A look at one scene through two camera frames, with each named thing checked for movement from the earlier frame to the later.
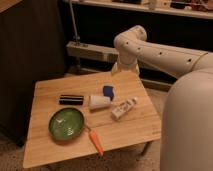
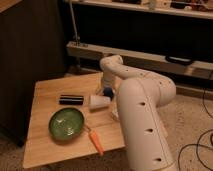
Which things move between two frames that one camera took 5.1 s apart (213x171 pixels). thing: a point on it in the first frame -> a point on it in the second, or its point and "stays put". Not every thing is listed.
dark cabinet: [33, 47] stays put
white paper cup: [96, 101] stays put
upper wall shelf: [179, 8] stays put
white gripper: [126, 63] -> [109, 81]
